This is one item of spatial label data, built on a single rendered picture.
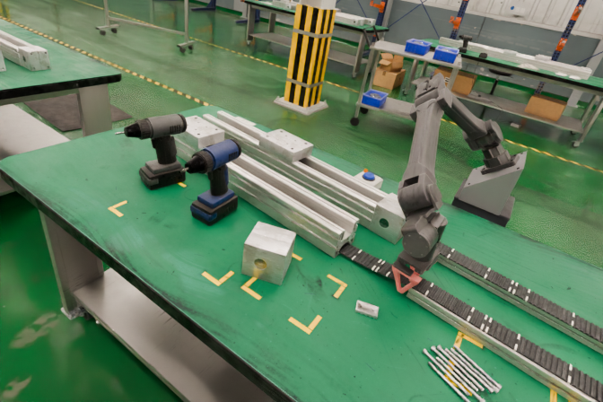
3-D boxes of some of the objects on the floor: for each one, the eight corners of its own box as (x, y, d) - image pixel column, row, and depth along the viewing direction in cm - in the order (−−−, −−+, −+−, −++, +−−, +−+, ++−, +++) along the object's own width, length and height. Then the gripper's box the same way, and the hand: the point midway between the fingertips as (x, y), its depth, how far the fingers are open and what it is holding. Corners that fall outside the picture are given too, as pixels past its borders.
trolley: (435, 132, 429) (468, 44, 379) (433, 149, 383) (469, 51, 333) (353, 109, 454) (373, 24, 404) (341, 122, 408) (362, 28, 358)
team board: (95, 35, 579) (76, -118, 482) (116, 31, 622) (102, -110, 525) (181, 54, 559) (179, -101, 463) (196, 49, 602) (198, -94, 506)
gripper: (431, 254, 76) (408, 305, 83) (450, 231, 85) (428, 280, 92) (402, 238, 79) (382, 288, 87) (423, 218, 88) (405, 265, 96)
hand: (407, 281), depth 89 cm, fingers open, 8 cm apart
